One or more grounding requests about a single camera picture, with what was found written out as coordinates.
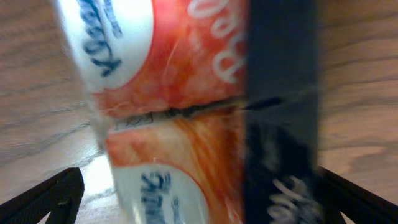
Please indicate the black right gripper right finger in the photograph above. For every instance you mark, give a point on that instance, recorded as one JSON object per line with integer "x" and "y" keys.
{"x": 341, "y": 197}

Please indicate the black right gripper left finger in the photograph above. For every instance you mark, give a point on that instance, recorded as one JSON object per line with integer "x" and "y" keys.
{"x": 57, "y": 198}

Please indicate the Kleenex tissue multipack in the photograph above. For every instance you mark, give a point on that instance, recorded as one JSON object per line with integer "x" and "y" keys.
{"x": 207, "y": 109}

